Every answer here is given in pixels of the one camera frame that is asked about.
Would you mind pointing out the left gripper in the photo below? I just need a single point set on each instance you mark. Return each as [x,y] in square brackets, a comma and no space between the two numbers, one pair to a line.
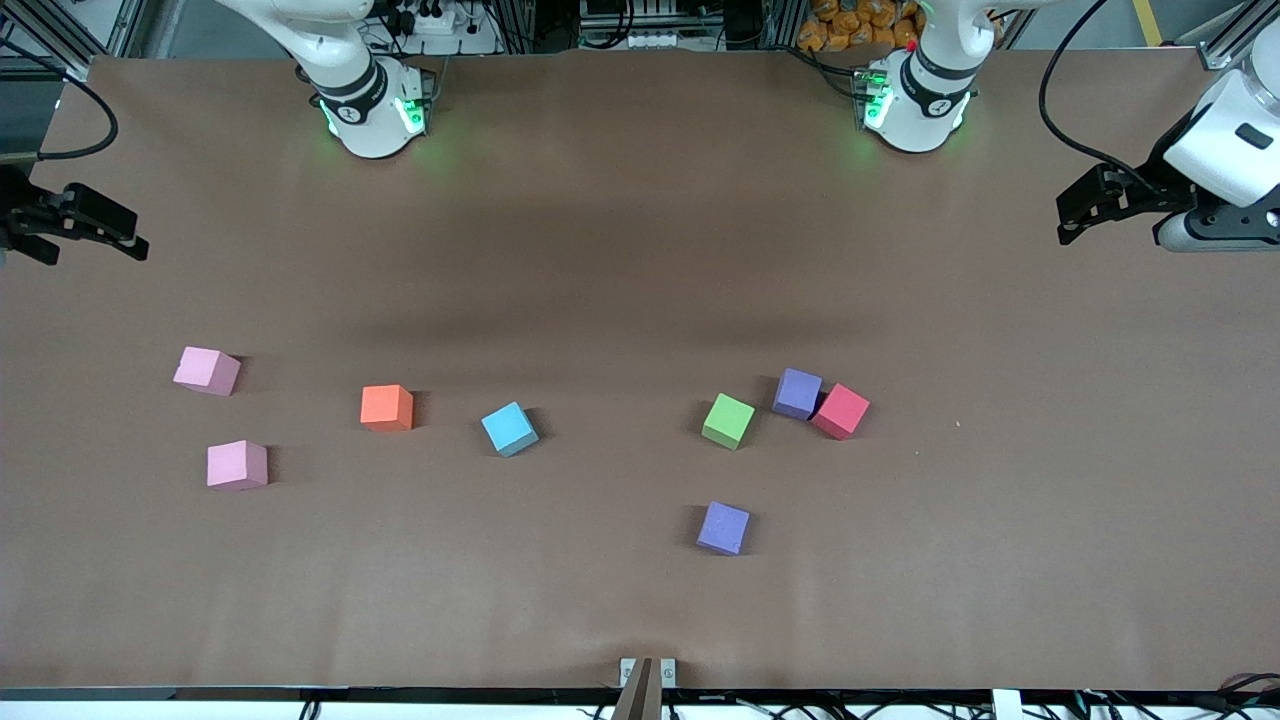
[1146,194]

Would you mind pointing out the pink foam cube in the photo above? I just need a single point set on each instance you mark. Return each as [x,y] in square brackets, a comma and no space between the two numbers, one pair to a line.
[236,465]
[205,369]

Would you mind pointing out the orange foam cube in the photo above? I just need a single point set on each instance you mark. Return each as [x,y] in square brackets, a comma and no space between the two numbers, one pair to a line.
[386,407]

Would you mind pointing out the purple foam cube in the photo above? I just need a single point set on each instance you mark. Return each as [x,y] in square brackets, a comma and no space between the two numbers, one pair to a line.
[796,393]
[723,528]

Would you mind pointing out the green foam cube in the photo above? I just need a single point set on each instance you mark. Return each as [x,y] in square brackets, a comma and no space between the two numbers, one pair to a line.
[727,421]

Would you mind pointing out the blue foam cube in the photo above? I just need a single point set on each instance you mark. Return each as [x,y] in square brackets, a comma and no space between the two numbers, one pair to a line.
[509,428]

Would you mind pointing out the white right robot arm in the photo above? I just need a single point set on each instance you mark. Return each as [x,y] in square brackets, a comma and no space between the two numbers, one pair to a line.
[365,95]

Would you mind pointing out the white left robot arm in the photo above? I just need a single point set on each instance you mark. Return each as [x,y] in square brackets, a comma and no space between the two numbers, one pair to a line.
[925,100]

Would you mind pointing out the orange fruit bag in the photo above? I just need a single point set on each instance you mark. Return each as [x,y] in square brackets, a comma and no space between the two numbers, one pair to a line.
[860,25]

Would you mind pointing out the red foam cube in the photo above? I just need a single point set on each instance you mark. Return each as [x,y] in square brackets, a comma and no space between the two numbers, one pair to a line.
[840,411]

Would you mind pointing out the brown table cover sheet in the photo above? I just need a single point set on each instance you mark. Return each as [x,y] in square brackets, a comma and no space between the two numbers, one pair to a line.
[1000,560]

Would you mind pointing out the white power strip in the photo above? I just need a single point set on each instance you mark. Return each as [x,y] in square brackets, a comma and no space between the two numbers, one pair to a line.
[430,20]

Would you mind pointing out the brown wooden strip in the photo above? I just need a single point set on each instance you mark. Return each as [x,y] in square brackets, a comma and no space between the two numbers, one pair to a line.
[635,695]

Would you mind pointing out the aluminium frame profile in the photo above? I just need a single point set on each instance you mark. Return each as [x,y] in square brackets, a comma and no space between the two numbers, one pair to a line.
[70,30]
[1235,35]

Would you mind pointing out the small metal bracket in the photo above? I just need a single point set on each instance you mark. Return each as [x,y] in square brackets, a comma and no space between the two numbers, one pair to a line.
[668,672]

